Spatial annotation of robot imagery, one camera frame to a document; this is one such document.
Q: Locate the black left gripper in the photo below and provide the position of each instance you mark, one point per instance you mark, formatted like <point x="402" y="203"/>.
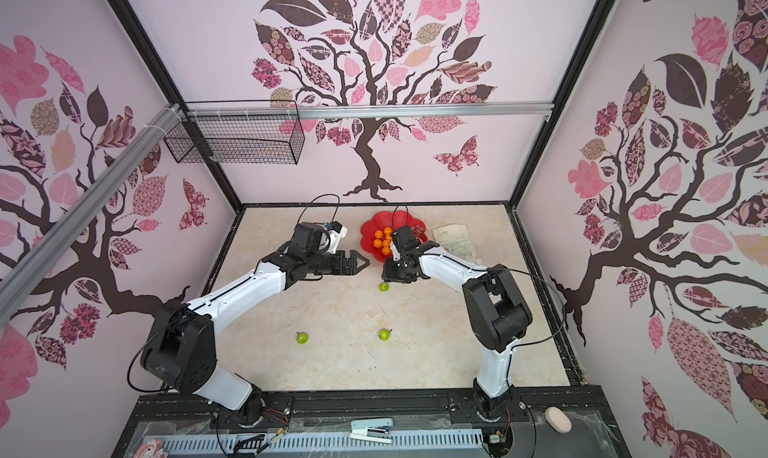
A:
<point x="351" y="262"/>

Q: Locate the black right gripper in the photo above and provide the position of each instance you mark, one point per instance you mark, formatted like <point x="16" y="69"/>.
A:
<point x="390" y="275"/>

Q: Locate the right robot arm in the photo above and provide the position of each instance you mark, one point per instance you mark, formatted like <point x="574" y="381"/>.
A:
<point x="498" y="313"/>

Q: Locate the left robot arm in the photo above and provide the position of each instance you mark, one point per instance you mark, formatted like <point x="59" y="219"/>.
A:
<point x="181" y="348"/>

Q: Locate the red flower fruit bowl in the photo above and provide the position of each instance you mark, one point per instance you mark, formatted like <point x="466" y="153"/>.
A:
<point x="395" y="220"/>

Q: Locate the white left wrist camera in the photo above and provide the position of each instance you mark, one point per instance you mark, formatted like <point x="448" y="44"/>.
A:
<point x="336" y="232"/>

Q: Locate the black wire basket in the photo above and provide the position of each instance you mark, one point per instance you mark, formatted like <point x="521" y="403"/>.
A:
<point x="238" y="132"/>

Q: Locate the white slotted cable duct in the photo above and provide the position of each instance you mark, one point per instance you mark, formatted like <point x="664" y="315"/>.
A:
<point x="424" y="443"/>

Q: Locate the aluminium frame rail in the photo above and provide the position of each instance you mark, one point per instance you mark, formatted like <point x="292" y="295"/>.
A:
<point x="18" y="285"/>

